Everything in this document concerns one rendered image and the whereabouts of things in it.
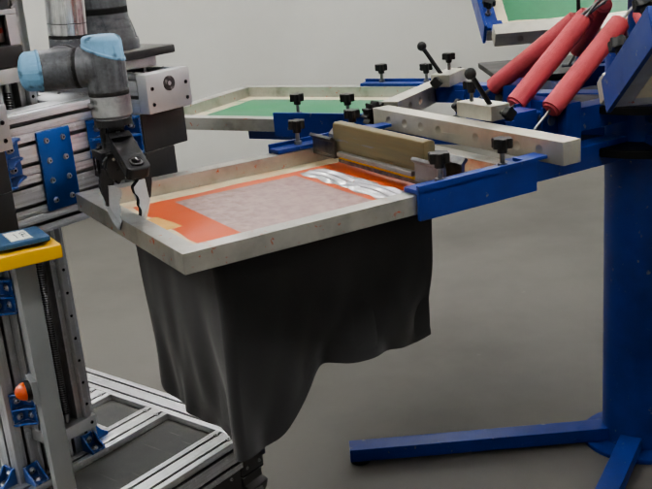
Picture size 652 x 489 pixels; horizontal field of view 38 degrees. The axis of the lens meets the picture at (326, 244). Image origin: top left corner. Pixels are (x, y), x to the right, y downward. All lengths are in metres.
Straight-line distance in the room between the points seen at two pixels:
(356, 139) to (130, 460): 1.05
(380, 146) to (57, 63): 0.71
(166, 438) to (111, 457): 0.16
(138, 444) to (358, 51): 4.38
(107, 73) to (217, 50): 4.32
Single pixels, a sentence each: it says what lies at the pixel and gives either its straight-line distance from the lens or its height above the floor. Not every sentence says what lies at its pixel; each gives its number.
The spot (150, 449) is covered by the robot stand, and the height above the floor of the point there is 0.21.
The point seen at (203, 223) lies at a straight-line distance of 1.91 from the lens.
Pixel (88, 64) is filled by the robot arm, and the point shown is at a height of 1.29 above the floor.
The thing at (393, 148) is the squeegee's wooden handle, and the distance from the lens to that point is 2.07.
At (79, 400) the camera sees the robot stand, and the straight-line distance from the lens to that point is 2.54.
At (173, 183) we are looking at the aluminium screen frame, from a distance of 2.19.
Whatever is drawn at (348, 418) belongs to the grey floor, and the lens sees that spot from 3.13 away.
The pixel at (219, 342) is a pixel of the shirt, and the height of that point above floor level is 0.77.
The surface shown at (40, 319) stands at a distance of 1.99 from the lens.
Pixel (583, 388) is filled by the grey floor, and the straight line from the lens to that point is 3.29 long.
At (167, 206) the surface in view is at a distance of 2.08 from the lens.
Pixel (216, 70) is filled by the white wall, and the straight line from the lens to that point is 6.12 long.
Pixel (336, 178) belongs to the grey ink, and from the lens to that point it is 2.14.
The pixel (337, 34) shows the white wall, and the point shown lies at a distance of 6.53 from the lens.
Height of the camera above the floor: 1.47
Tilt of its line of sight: 18 degrees down
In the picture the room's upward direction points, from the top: 5 degrees counter-clockwise
